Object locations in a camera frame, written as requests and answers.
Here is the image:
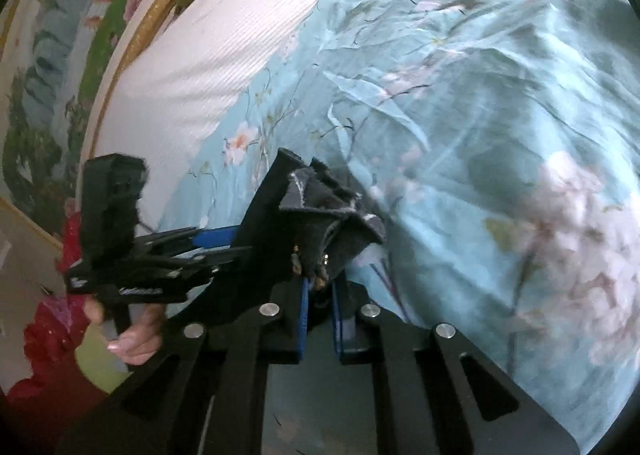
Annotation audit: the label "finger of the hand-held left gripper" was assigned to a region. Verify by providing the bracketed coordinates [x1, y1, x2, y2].
[132, 225, 242, 256]
[125, 246, 254, 301]

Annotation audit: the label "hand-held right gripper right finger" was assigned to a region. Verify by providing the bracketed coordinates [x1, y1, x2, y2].
[331, 279, 583, 455]

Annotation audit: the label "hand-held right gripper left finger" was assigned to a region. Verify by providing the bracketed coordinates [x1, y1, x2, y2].
[54, 279, 312, 455]

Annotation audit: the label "dark pants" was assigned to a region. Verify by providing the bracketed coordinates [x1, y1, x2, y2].
[235, 148, 387, 288]

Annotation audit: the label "person's left hand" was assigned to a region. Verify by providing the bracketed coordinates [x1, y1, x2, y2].
[82, 296, 167, 367]

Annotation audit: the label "white ribbed headboard cushion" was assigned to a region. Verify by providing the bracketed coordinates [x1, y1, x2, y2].
[75, 0, 416, 236]

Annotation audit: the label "teal floral bed sheet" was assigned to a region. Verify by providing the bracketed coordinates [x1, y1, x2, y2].
[159, 0, 640, 451]

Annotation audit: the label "gold framed wall painting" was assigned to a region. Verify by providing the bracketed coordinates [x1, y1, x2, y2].
[0, 0, 236, 248]

